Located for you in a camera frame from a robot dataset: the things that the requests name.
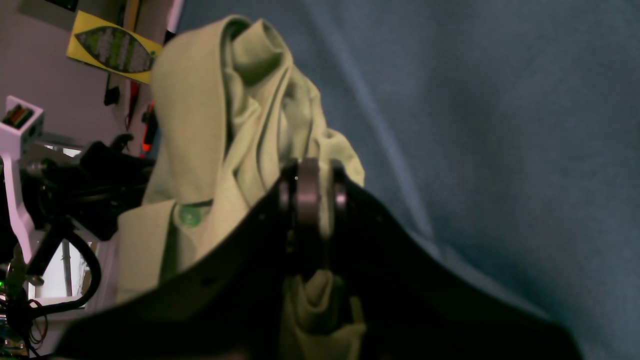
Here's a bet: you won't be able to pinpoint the green cardboard box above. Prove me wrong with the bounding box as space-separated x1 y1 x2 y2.
66 11 163 84

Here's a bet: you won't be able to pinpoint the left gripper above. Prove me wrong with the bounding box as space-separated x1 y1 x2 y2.
1 95 155 277

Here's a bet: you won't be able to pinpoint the blue table cloth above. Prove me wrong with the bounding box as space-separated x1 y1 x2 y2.
179 0 640 360

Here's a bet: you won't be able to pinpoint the light green T-shirt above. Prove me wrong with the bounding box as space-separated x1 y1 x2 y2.
118 14 367 360

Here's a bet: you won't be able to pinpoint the orange black utility knife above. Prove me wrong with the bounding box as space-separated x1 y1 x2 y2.
122 80 153 157

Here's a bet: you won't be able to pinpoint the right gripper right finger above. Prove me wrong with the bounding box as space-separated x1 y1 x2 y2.
329 160 582 360

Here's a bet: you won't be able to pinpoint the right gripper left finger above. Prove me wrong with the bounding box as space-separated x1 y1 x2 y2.
55 160 321 360

